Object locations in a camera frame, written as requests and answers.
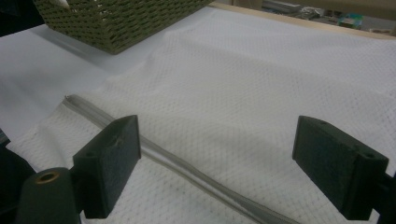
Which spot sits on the green woven basket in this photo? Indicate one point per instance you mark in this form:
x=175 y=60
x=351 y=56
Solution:
x=124 y=25

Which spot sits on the white mesh laundry bag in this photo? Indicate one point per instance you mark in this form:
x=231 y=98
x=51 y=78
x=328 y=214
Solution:
x=233 y=93

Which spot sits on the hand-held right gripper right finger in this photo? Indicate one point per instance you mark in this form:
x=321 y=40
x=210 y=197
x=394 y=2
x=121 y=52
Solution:
x=336 y=168

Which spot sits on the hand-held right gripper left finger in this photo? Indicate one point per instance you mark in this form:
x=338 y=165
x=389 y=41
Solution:
x=106 y=161

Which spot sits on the blue green clutter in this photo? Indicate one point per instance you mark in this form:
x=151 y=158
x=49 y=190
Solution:
x=351 y=20

